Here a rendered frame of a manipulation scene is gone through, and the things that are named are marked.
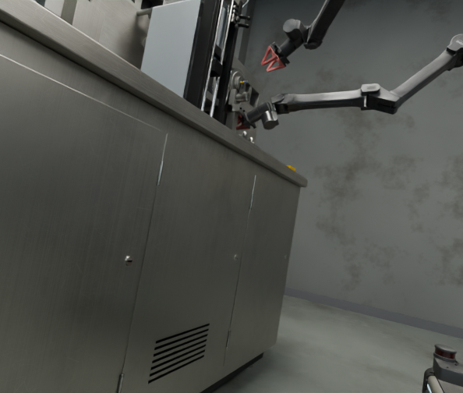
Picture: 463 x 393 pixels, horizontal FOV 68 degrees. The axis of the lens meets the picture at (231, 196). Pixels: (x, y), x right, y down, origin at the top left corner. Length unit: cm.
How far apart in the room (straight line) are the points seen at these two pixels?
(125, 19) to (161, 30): 17
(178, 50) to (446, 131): 282
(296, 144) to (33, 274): 328
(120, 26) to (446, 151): 295
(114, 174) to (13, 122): 20
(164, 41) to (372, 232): 265
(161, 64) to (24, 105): 87
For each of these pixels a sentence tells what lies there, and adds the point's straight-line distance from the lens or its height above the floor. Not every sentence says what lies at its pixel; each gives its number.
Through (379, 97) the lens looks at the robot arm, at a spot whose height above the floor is 122.
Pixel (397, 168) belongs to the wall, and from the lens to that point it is 358.
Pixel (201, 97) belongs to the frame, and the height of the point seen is 102.
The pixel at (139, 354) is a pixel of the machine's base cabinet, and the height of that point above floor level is 30.
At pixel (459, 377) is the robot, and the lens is 146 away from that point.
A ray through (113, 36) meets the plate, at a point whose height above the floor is 127.
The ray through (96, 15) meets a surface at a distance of 115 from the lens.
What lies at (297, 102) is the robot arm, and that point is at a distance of 154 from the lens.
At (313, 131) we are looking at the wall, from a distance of 372.
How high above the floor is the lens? 64
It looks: 4 degrees up
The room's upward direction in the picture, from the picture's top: 10 degrees clockwise
